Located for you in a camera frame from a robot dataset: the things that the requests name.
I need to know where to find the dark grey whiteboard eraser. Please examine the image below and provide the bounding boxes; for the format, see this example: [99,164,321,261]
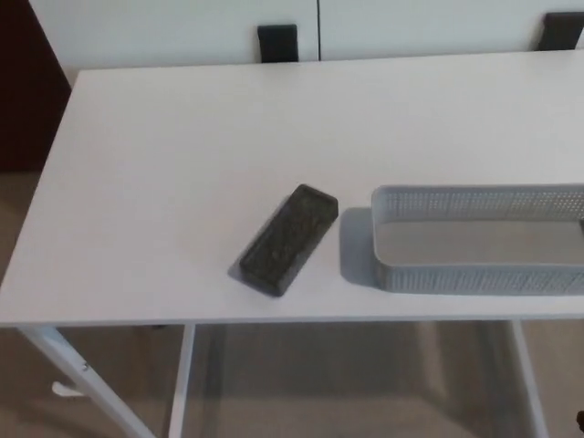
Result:
[226,182,340,300]

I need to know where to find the grey perforated plastic container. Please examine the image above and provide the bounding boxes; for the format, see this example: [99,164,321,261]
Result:
[370,182,584,296]

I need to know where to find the white desk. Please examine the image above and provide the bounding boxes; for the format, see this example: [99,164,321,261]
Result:
[0,48,584,438]

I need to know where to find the white desk hook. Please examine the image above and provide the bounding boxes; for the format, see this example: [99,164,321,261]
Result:
[51,381,84,399]

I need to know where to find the white cabinet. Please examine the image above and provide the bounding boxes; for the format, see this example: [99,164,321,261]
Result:
[26,0,584,77]

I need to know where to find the dark brown wooden panel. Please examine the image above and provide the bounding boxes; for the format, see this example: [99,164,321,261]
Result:
[0,0,75,175]

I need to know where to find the black cabinet handle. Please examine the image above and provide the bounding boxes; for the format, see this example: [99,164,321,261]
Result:
[537,11,584,53]
[256,23,299,64]

